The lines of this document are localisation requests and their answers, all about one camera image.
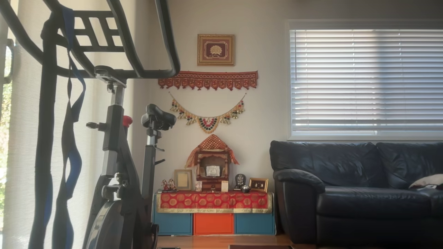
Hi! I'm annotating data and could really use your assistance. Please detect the beaded door garland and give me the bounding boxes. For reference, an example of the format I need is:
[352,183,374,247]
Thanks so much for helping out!
[169,92,247,134]

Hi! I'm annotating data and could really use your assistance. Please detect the orange shrine canopy cloth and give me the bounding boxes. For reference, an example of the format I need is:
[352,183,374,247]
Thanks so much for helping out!
[185,134,239,169]

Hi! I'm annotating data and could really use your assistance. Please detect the small wooden shrine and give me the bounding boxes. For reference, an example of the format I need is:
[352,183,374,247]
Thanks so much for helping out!
[195,150,230,192]

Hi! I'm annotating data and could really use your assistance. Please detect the red gold patterned tablecloth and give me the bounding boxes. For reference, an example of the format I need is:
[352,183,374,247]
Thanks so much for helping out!
[156,191,273,213]

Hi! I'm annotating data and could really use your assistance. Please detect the small painted figurines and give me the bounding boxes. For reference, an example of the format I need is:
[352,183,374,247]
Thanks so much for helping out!
[161,179,178,192]

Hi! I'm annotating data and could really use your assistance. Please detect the orange storage cube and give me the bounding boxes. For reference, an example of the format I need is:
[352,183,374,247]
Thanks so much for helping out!
[194,213,234,236]

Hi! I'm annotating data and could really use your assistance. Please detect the blue storage cube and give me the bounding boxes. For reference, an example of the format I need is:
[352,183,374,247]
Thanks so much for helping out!
[235,213,275,236]
[154,213,193,236]

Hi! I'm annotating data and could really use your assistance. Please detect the black exercise bike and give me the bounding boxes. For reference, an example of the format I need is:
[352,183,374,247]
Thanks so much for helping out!
[0,0,181,249]

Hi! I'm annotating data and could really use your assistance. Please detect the dark red rug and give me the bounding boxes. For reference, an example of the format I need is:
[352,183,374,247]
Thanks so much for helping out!
[228,245,295,249]

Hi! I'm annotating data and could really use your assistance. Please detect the black leather sofa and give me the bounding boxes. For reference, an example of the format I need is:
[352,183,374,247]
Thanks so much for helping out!
[269,140,443,247]

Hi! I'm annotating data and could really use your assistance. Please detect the white window blinds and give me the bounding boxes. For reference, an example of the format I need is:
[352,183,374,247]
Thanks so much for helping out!
[290,29,443,136]

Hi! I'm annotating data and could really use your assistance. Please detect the white sheer curtain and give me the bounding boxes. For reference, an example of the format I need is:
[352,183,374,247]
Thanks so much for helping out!
[3,0,135,249]

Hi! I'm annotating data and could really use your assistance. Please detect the beige cushion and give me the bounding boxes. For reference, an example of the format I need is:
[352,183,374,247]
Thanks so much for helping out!
[408,174,443,190]

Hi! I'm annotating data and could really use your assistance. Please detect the red embroidered wall hanging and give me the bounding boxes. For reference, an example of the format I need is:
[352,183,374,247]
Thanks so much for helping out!
[158,71,258,91]

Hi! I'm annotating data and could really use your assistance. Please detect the beige photo frame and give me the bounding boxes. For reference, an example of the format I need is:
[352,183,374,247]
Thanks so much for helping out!
[174,169,193,191]

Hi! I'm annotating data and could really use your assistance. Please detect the gold photo frame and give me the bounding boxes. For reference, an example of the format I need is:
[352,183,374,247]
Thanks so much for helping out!
[249,177,269,193]

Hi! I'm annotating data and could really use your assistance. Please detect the gold framed wall picture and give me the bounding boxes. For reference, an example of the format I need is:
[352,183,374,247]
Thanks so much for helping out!
[197,34,235,66]

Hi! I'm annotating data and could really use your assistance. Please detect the white window frame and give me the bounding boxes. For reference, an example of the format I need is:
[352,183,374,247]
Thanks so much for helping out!
[287,19,443,141]

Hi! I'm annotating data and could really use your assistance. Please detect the black and blue strap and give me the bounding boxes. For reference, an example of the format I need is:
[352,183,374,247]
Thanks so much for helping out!
[52,5,87,249]

